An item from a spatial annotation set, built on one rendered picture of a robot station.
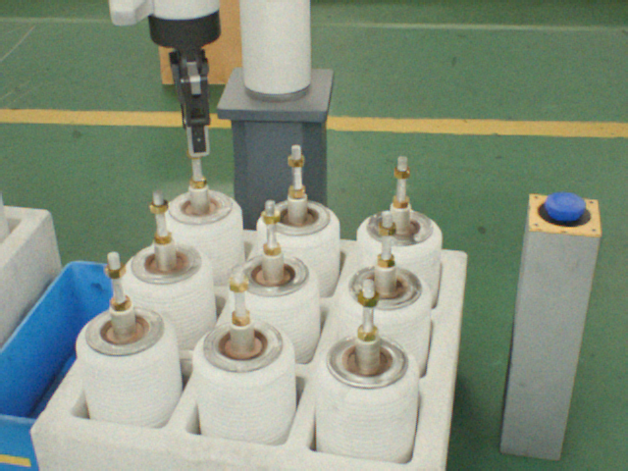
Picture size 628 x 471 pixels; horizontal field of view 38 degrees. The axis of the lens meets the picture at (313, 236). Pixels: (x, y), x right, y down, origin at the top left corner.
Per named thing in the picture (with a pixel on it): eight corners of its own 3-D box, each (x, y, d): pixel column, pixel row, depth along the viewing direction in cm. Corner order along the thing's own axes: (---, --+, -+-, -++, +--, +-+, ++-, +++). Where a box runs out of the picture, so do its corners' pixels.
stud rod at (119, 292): (125, 324, 86) (114, 258, 82) (116, 322, 87) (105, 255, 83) (130, 318, 87) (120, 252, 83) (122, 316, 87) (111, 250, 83)
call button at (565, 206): (543, 206, 95) (546, 188, 94) (582, 209, 94) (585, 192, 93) (543, 226, 92) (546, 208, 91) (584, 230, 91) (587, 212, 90)
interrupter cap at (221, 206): (225, 190, 111) (225, 185, 111) (238, 221, 105) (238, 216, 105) (164, 200, 110) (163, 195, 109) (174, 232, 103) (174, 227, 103)
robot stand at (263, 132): (244, 241, 148) (234, 67, 132) (335, 244, 146) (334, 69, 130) (230, 293, 135) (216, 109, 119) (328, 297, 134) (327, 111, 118)
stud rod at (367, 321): (359, 349, 83) (360, 282, 79) (367, 344, 83) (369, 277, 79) (366, 354, 82) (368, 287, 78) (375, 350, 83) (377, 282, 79)
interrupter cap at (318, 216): (309, 244, 101) (309, 239, 100) (252, 228, 104) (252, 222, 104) (341, 214, 106) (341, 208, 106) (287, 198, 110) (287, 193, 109)
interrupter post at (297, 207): (301, 228, 104) (300, 203, 102) (284, 223, 105) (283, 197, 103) (312, 218, 106) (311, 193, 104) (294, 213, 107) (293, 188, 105)
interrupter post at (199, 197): (208, 204, 109) (206, 180, 107) (213, 214, 107) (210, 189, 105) (188, 207, 108) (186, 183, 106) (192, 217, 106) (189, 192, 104)
